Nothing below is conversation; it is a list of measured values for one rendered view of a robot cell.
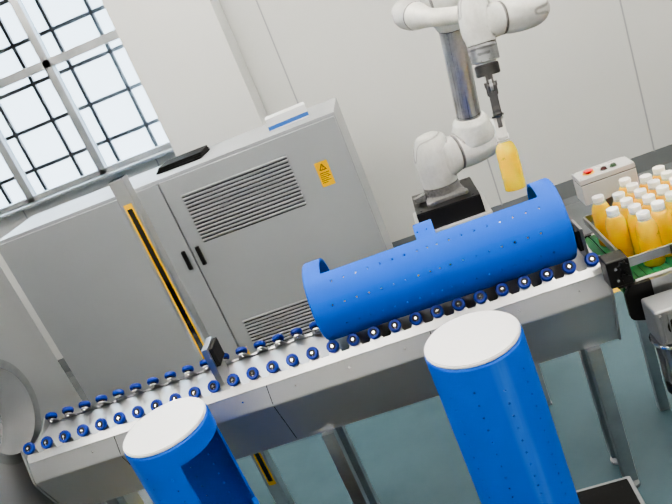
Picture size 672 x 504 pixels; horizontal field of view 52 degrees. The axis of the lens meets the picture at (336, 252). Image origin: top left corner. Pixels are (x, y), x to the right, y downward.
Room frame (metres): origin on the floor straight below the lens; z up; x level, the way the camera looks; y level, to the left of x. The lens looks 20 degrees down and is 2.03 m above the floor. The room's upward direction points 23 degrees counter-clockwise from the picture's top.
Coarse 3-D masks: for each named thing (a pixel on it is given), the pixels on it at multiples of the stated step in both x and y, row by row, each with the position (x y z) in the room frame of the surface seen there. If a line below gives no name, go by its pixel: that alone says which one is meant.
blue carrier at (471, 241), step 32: (544, 192) 2.04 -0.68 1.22; (416, 224) 2.19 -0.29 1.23; (480, 224) 2.04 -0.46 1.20; (512, 224) 2.00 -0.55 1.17; (544, 224) 1.97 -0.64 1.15; (384, 256) 2.10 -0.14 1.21; (416, 256) 2.06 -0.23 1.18; (448, 256) 2.02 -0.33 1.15; (480, 256) 2.00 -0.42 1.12; (512, 256) 1.98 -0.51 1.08; (544, 256) 1.98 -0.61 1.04; (320, 288) 2.11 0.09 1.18; (352, 288) 2.08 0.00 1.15; (384, 288) 2.05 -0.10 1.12; (416, 288) 2.03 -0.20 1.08; (448, 288) 2.02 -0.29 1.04; (480, 288) 2.04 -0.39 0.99; (320, 320) 2.08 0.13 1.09; (352, 320) 2.08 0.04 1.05; (384, 320) 2.09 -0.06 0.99
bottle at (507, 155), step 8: (504, 144) 2.06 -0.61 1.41; (512, 144) 2.05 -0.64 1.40; (496, 152) 2.08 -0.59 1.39; (504, 152) 2.05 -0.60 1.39; (512, 152) 2.04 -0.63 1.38; (504, 160) 2.05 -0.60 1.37; (512, 160) 2.04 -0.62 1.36; (504, 168) 2.05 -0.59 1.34; (512, 168) 2.03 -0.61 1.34; (520, 168) 2.04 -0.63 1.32; (504, 176) 2.05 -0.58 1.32; (512, 176) 2.03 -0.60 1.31; (520, 176) 2.03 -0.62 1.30; (504, 184) 2.06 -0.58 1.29; (512, 184) 2.03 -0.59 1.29; (520, 184) 2.03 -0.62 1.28
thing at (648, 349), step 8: (608, 200) 2.32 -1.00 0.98; (640, 320) 2.32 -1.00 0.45; (640, 328) 2.32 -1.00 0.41; (640, 336) 2.34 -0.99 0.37; (648, 336) 2.32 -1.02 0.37; (648, 344) 2.32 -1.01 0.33; (648, 352) 2.32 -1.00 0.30; (648, 360) 2.32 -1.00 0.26; (656, 360) 2.32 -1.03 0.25; (648, 368) 2.34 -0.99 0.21; (656, 368) 2.32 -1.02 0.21; (656, 376) 2.32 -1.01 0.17; (656, 384) 2.32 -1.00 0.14; (656, 392) 2.32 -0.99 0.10; (664, 392) 2.32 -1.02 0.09; (656, 400) 2.35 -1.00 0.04; (664, 400) 2.32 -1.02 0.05; (664, 408) 2.32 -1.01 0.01
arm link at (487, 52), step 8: (472, 48) 2.10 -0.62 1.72; (480, 48) 2.08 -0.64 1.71; (488, 48) 2.08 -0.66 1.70; (496, 48) 2.09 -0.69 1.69; (472, 56) 2.10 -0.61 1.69; (480, 56) 2.08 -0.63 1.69; (488, 56) 2.08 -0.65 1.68; (496, 56) 2.08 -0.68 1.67; (472, 64) 2.11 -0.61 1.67; (480, 64) 2.10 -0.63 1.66
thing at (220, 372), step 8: (208, 344) 2.28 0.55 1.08; (216, 344) 2.30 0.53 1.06; (208, 352) 2.24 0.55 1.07; (216, 352) 2.27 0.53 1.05; (208, 360) 2.24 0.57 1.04; (216, 360) 2.25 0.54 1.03; (224, 360) 2.34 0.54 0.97; (216, 368) 2.24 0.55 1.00; (224, 368) 2.30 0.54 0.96; (216, 376) 2.24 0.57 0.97; (224, 376) 2.27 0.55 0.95; (224, 384) 2.24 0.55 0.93
